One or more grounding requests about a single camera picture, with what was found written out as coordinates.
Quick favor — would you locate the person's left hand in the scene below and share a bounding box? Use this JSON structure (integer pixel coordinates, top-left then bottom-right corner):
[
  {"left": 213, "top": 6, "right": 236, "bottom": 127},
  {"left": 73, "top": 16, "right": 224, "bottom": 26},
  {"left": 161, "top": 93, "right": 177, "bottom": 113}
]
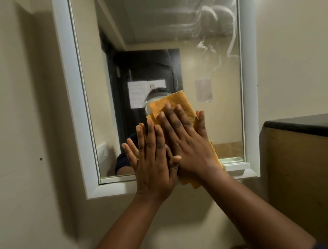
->
[{"left": 121, "top": 119, "right": 182, "bottom": 203}]

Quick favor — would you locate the person's right hand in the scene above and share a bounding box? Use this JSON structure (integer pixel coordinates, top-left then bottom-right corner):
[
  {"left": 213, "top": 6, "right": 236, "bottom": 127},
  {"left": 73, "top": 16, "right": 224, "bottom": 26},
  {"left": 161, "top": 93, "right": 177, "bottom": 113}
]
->
[{"left": 158, "top": 103, "right": 224, "bottom": 181}]

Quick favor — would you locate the orange cleaning cloth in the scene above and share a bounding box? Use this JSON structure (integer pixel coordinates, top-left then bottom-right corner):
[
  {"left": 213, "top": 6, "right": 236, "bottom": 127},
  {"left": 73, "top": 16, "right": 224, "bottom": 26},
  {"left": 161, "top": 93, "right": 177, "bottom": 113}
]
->
[{"left": 146, "top": 90, "right": 224, "bottom": 190}]

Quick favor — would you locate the person's left forearm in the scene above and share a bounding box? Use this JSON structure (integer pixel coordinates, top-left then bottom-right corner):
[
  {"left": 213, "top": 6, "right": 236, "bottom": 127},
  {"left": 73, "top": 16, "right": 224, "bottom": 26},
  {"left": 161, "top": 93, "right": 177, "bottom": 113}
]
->
[{"left": 95, "top": 195, "right": 164, "bottom": 249}]

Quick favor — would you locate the white framed mirror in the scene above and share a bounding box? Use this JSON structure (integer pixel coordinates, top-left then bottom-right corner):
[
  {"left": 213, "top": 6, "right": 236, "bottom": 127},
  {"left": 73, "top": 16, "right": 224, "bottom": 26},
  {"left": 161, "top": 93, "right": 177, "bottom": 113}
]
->
[{"left": 52, "top": 0, "right": 261, "bottom": 200}]

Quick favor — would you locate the person's right forearm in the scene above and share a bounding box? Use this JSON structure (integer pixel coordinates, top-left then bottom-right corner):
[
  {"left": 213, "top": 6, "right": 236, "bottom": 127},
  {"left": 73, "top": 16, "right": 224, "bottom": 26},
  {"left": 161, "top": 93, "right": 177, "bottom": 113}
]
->
[{"left": 200, "top": 170, "right": 317, "bottom": 249}]

